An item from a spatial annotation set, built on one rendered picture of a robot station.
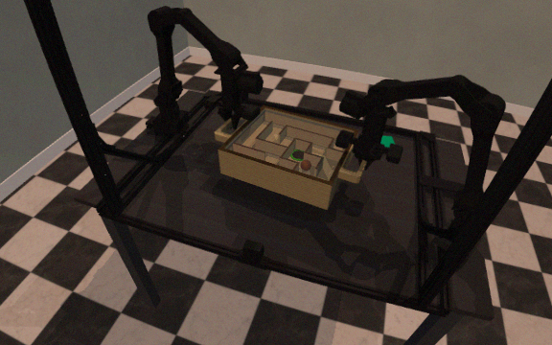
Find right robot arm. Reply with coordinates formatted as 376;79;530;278
339;75;506;229

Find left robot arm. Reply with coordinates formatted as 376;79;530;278
148;6;264;122

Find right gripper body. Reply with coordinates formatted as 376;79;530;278
335;125;403;164

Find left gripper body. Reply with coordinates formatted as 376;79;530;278
204;89;261;121

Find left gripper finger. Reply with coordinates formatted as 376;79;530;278
218;110;232;122
231;114;242;130

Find wooden maze box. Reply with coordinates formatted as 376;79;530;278
215;105;367;210

